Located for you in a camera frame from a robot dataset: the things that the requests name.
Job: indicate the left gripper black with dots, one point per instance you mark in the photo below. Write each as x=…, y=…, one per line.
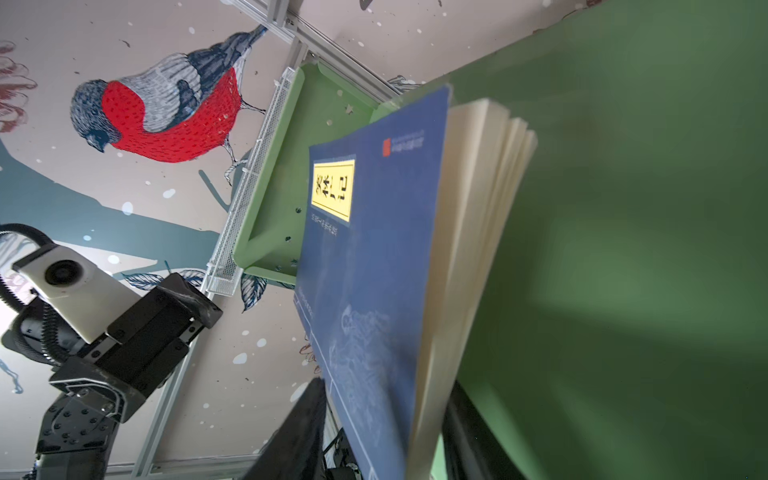
x=139, y=350

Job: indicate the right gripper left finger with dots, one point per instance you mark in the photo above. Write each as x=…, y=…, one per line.
x=295, y=451

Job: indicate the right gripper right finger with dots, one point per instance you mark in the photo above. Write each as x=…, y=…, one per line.
x=471, y=451

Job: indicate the blue book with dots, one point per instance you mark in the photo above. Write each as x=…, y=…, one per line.
x=404, y=219

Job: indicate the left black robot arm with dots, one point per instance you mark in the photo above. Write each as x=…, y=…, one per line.
x=75, y=441

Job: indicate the green two-tier wooden shelf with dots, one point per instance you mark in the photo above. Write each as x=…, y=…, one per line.
x=623, y=332

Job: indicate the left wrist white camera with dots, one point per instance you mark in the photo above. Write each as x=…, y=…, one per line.
x=85, y=296

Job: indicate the white wire mesh tray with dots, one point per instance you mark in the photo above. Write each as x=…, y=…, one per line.
x=223, y=274

